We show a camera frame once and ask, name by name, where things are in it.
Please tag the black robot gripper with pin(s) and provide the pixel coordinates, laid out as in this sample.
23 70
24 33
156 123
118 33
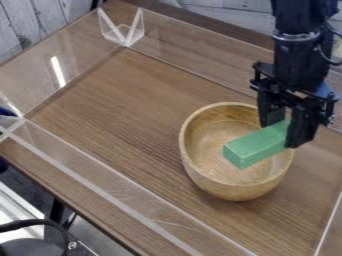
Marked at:
291 83

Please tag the green rectangular block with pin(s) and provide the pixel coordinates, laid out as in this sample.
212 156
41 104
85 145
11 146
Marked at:
258 145

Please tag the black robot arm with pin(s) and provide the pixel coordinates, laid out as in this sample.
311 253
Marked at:
303 16

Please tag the brown wooden bowl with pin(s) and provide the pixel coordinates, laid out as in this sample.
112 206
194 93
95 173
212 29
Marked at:
208 128

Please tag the black table leg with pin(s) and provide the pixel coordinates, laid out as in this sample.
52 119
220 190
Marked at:
56 211

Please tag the blue object at edge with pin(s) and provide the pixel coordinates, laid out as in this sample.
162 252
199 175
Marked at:
5 112

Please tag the clear acrylic tray enclosure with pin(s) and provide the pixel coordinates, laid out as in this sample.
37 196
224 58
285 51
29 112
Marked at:
100 94

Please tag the grey metal base plate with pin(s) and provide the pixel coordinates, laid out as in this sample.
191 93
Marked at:
59 237

